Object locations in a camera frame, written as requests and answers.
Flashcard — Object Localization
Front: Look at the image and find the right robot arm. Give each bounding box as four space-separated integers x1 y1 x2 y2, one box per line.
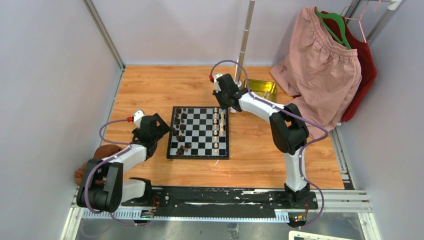
209 73 310 209

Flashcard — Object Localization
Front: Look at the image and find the pink hanging garment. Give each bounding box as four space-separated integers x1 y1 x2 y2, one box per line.
270 6 362 131

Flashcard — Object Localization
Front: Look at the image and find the red hanging garment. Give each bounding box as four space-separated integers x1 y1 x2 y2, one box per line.
341 24 378 122

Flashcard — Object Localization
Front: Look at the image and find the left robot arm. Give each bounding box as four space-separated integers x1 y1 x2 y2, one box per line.
76 109 171 214

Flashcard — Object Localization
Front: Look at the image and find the silver rack pole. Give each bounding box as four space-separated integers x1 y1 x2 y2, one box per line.
237 0 256 85

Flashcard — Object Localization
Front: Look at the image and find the yellow metal tin tray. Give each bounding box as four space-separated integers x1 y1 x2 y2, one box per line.
249 79 277 102

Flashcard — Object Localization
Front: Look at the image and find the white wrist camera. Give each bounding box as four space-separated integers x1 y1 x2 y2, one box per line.
209 73 223 93
126 109 145 128

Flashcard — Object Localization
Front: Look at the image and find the green clothes hanger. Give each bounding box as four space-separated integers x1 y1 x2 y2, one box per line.
314 9 352 51

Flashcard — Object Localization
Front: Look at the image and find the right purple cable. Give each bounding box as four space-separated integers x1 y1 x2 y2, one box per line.
208 59 330 229

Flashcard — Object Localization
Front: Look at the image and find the black white chess board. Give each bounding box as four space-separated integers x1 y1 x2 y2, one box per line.
166 106 230 160

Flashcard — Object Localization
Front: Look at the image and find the purple cable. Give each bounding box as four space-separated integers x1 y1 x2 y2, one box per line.
208 59 330 229
84 119 157 227

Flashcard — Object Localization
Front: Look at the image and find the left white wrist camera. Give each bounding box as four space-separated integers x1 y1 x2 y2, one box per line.
126 109 145 128

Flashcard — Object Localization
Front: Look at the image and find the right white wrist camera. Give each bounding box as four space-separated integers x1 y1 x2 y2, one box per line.
209 73 223 93

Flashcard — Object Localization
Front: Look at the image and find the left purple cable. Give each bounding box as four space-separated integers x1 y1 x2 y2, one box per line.
84 119 157 227

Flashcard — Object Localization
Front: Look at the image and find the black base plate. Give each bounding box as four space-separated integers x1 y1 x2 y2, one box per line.
122 186 319 219

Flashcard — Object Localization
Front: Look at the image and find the pink wire hanger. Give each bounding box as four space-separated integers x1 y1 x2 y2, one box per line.
341 0 370 43

